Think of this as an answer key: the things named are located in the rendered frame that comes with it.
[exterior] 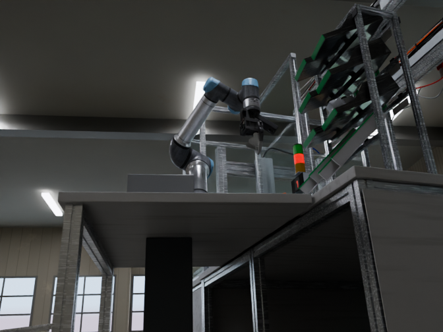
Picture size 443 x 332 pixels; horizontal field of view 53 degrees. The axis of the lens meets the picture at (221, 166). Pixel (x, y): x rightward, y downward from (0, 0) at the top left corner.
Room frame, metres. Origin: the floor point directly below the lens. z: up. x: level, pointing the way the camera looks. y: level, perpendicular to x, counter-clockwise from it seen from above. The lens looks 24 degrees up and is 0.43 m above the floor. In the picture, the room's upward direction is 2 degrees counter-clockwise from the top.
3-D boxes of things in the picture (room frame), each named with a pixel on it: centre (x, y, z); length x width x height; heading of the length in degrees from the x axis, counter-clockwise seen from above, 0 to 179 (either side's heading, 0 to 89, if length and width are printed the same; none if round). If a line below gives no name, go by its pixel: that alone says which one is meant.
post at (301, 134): (2.03, -0.42, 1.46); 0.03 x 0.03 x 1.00; 18
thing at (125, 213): (1.59, 0.15, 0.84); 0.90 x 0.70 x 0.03; 8
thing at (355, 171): (1.94, -0.76, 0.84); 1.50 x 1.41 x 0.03; 18
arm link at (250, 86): (1.69, -0.14, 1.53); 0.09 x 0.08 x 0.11; 29
